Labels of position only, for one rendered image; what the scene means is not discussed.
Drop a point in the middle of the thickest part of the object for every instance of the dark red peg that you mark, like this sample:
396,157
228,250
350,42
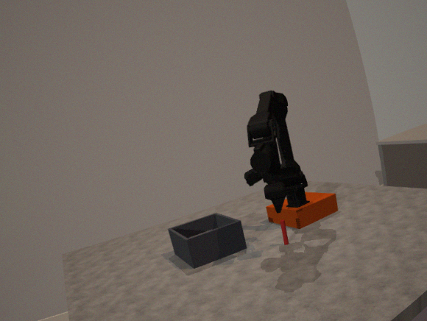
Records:
283,227

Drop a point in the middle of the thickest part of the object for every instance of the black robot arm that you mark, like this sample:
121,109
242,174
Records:
268,123

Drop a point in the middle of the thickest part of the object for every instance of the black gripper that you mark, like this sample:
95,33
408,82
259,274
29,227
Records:
275,190

